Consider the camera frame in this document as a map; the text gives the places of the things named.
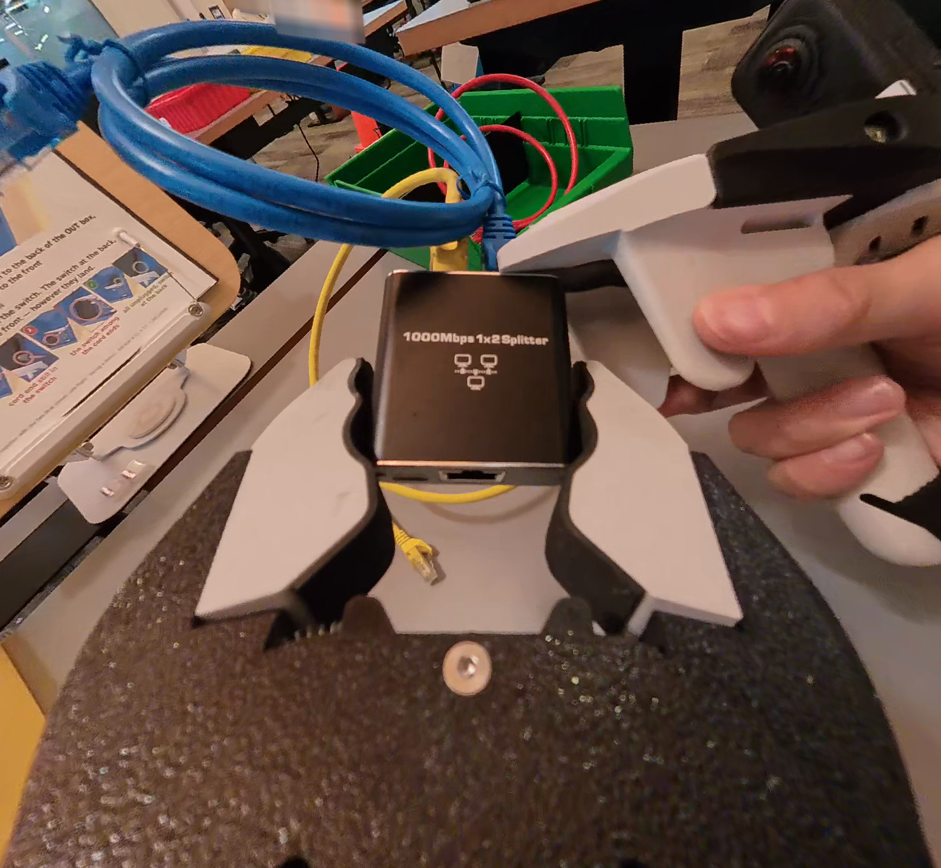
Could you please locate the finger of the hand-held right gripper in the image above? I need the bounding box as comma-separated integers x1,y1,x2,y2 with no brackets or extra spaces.
498,154,850,393

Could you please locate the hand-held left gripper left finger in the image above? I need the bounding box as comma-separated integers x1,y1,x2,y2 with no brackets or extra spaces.
193,358,397,624

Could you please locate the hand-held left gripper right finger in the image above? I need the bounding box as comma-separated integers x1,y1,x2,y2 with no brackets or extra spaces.
546,360,743,639

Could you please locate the green storage bin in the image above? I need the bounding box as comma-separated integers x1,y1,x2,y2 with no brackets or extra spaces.
325,84,633,270

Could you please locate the yellow ethernet cable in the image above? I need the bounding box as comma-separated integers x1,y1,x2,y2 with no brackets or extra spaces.
309,169,519,584

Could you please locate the red ethernet cable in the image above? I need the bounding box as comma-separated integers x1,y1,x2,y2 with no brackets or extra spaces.
428,73,579,233

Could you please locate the black ethernet splitter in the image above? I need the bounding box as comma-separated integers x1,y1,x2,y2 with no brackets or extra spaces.
373,269,573,487

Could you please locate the blue ethernet cable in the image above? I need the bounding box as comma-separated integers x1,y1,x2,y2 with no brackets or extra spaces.
0,22,516,272

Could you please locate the yellow storage bin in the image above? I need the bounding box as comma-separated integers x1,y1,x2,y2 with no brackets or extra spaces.
0,646,47,836

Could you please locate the person's right hand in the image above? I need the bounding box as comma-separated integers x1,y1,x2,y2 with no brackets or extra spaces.
659,236,941,500

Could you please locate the black bin divider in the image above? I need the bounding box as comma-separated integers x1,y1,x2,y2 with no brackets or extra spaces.
481,111,530,186

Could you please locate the white clipboard stand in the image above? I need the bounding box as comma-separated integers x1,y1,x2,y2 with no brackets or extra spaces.
57,342,252,525

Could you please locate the instruction sheet clipboard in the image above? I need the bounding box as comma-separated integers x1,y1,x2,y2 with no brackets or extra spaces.
0,122,240,516

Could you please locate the red storage bin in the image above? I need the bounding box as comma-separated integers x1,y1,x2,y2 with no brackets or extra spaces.
147,83,254,134

